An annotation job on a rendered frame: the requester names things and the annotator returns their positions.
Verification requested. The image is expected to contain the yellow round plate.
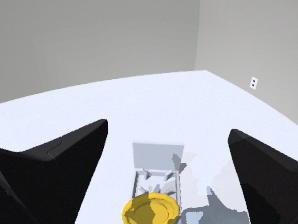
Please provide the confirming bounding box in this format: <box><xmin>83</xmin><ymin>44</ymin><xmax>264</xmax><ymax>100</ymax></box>
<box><xmin>121</xmin><ymin>192</ymin><xmax>180</xmax><ymax>224</ymax></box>

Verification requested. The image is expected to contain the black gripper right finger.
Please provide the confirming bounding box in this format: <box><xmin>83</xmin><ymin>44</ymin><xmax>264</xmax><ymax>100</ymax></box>
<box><xmin>227</xmin><ymin>128</ymin><xmax>298</xmax><ymax>224</ymax></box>

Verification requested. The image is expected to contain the grey dish rack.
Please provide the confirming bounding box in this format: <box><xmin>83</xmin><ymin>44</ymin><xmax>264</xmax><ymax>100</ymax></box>
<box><xmin>128</xmin><ymin>139</ymin><xmax>185</xmax><ymax>224</ymax></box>

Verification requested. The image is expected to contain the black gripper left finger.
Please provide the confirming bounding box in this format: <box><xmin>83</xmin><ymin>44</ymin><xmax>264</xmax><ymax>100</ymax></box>
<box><xmin>0</xmin><ymin>119</ymin><xmax>109</xmax><ymax>224</ymax></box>

